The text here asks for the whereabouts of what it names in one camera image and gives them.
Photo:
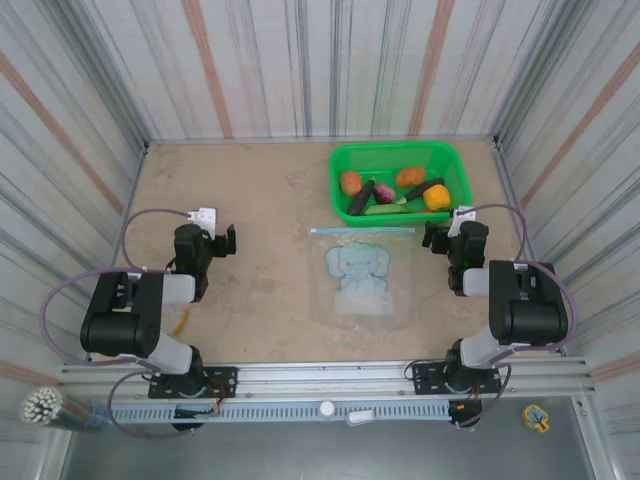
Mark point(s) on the orange potato toy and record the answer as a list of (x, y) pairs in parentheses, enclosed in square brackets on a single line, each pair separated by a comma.
[(410, 176), (351, 182)]

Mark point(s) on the elephant print zip-top bag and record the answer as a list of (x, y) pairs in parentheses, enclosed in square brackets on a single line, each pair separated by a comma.
[(357, 270)]

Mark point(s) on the green plastic basket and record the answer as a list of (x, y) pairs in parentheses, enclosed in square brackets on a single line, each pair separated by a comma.
[(400, 150)]

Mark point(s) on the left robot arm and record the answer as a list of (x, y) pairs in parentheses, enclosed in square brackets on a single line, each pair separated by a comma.
[(120, 320)]

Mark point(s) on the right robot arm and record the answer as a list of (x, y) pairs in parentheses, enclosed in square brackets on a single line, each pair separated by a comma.
[(530, 310)]

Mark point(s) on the yellow bell pepper toy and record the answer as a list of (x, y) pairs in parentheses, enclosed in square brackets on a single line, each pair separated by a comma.
[(436, 197)]

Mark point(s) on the green cucumber toy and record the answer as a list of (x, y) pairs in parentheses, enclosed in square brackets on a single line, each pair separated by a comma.
[(385, 209)]

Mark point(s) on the purple onion toy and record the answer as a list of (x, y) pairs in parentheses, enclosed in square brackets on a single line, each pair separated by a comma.
[(384, 193)]

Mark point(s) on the small orange scrap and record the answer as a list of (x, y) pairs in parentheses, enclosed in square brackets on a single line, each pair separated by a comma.
[(180, 325)]

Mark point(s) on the white round cap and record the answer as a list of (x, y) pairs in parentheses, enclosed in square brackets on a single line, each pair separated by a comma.
[(327, 408)]

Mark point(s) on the white plastic clip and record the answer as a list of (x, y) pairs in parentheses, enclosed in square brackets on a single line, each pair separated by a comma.
[(360, 417)]

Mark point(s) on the tube of white sticks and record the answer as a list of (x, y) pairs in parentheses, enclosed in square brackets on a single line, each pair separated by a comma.
[(40, 405)]

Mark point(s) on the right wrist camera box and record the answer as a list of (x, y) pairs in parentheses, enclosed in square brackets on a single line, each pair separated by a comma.
[(462, 215)]

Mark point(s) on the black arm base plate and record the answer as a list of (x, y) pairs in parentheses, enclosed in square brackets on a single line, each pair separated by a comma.
[(225, 380), (425, 377)]

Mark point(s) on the aluminium mounting rail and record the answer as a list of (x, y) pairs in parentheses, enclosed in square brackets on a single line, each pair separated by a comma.
[(320, 375)]

